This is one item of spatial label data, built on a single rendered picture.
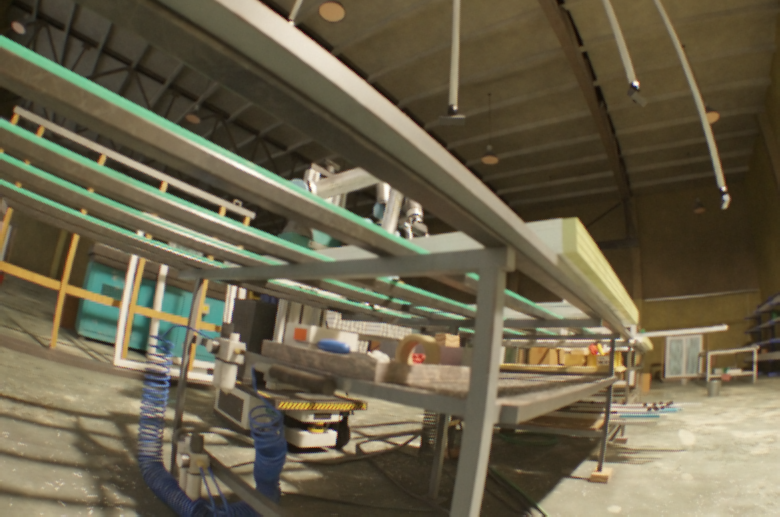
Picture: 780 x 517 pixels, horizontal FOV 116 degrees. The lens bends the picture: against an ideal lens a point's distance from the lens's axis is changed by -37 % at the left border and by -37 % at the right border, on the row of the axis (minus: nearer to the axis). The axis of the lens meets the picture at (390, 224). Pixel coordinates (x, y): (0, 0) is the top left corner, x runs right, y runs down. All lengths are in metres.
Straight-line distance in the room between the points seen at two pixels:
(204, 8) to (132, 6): 0.05
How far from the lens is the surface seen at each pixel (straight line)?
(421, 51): 10.95
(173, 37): 0.29
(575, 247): 0.76
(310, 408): 2.13
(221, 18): 0.27
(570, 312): 1.80
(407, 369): 0.85
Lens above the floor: 0.66
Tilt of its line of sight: 19 degrees up
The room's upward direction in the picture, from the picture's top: 7 degrees clockwise
